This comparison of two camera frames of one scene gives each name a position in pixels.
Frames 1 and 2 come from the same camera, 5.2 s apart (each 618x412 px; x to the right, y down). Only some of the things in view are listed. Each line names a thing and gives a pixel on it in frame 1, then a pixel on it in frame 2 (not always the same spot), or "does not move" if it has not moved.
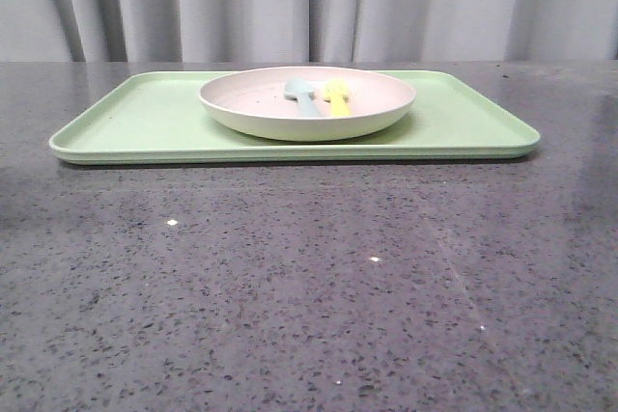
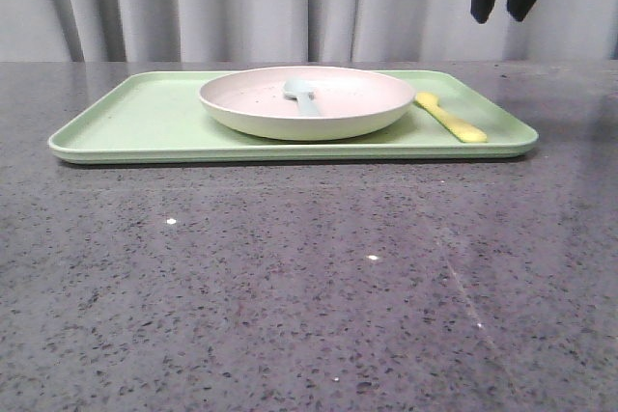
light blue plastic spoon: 302,91 does not move
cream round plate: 305,103 does not move
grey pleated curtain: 308,5 does not move
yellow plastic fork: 338,93 → 463,131
